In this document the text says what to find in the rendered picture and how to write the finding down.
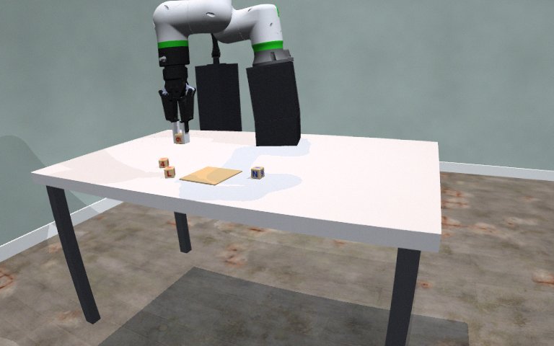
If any tan flat mat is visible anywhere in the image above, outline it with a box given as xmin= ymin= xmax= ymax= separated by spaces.
xmin=179 ymin=167 xmax=242 ymax=185

